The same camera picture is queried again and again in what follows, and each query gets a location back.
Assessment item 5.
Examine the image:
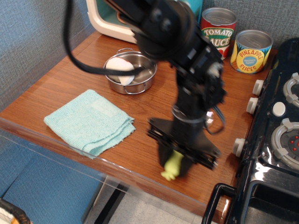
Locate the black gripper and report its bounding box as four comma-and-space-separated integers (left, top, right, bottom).
148, 106, 221, 177

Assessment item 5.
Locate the corn-handled metal spoon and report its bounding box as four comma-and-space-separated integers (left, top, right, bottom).
160, 111, 214, 181

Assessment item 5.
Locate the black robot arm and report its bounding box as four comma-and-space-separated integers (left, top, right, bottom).
108, 0, 225, 181

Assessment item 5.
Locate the small steel pan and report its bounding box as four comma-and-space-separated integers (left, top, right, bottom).
104, 48, 157, 95

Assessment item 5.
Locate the folded teal cloth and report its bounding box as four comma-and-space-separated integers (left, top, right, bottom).
44, 90, 135, 159

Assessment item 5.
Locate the black toy stove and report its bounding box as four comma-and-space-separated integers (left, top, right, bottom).
202, 38, 299, 224

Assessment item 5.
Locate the white plush mushroom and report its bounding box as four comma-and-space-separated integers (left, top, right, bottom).
106, 57, 135, 86

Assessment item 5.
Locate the pineapple slices can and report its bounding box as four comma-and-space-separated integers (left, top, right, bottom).
230, 30, 273, 74

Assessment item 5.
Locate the clear acrylic table guard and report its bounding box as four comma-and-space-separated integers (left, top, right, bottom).
0, 121, 202, 224

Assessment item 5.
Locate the tomato sauce can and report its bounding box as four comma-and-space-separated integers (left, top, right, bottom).
200, 7, 237, 59

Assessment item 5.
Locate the teal toy microwave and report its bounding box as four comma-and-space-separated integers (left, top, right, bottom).
87, 0, 204, 47

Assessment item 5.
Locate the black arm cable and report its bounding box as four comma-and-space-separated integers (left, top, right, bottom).
63, 0, 155, 77

